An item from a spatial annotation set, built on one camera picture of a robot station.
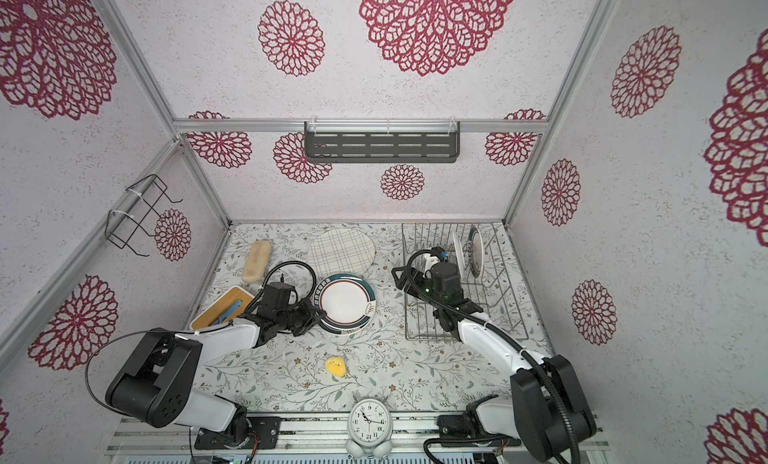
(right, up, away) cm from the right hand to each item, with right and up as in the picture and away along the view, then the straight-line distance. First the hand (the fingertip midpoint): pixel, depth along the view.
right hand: (398, 271), depth 83 cm
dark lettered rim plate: (+20, +4, +11) cm, 23 cm away
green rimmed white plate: (-16, -16, +6) cm, 23 cm away
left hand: (-21, -13, +7) cm, 26 cm away
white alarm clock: (-7, -37, -12) cm, 39 cm away
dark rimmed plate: (+26, +5, +13) cm, 29 cm away
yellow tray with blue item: (-52, -12, +9) cm, 54 cm away
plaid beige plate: (-21, +5, +27) cm, 35 cm away
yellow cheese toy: (-17, -27, 0) cm, 32 cm away
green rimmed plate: (-15, -10, +11) cm, 22 cm away
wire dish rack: (+32, -3, +20) cm, 38 cm away
